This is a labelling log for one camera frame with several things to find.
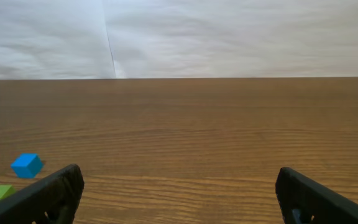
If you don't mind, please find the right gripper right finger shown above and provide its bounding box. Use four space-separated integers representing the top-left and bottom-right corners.
275 167 358 224

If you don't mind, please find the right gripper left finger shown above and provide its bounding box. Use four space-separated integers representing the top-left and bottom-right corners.
0 164 85 224

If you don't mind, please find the blue cube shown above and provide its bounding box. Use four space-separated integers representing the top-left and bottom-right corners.
10 153 44 179

